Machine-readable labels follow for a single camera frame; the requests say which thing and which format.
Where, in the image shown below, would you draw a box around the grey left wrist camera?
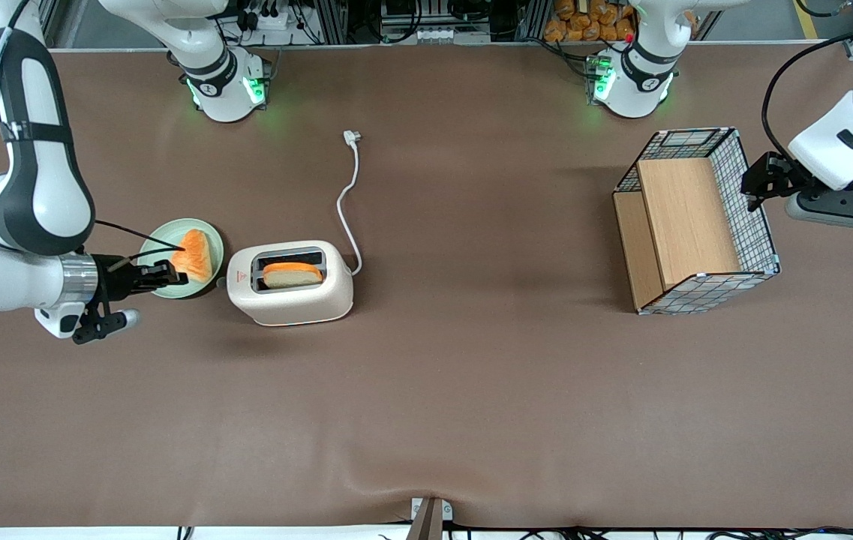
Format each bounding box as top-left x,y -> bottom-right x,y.
785,171 -> 853,236

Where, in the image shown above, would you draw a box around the light wooden shelf insert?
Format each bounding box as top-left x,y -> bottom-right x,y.
614,157 -> 743,312

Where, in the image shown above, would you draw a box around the white toaster power cord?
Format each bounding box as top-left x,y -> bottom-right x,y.
336,130 -> 364,277

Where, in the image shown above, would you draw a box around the cream two-slot toaster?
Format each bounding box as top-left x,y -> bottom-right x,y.
226,240 -> 355,327

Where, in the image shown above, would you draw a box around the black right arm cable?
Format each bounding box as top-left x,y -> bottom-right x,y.
92,219 -> 187,272

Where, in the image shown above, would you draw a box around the metal table edge bracket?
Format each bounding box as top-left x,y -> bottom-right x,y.
410,496 -> 454,540

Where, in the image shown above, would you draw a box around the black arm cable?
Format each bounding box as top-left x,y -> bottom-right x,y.
761,30 -> 853,160
92,219 -> 187,272

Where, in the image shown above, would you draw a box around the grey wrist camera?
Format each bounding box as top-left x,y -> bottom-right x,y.
35,304 -> 142,346
785,171 -> 853,236

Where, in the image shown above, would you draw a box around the pale green round plate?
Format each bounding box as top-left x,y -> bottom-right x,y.
140,218 -> 225,299

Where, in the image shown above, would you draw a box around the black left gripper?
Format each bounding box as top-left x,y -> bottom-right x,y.
741,151 -> 811,213

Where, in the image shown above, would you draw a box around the black wire mesh basket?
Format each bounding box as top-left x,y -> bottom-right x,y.
613,127 -> 782,316

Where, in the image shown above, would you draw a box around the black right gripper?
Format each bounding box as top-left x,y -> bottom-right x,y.
94,255 -> 189,302

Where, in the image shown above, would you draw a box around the bread slice with orange crust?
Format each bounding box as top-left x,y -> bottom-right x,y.
261,262 -> 324,290
171,229 -> 213,284

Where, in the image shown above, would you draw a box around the aluminium frame profile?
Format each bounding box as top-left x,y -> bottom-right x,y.
306,0 -> 368,44

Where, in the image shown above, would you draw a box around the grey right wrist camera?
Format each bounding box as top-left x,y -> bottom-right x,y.
35,304 -> 142,346

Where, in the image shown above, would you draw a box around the bagged orange bread rolls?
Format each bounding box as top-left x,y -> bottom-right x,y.
544,0 -> 637,44

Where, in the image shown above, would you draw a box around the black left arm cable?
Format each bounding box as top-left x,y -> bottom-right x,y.
761,30 -> 853,160

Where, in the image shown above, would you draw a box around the white power strip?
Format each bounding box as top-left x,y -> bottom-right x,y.
235,0 -> 293,32

